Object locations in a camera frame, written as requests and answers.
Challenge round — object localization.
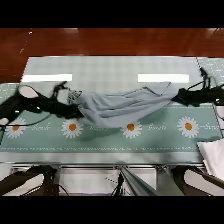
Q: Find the white garment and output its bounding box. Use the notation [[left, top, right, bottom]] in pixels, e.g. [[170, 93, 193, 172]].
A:
[[197, 139, 224, 183]]

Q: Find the black cable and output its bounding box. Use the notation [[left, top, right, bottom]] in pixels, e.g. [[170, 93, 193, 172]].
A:
[[5, 112, 52, 128], [110, 171, 126, 196]]

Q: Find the pale grey shirt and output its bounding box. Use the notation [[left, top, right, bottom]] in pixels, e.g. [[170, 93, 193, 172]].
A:
[[67, 81, 178, 130]]

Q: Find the silver frame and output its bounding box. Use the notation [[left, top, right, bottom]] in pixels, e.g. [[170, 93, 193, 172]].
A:
[[0, 161, 224, 196]]

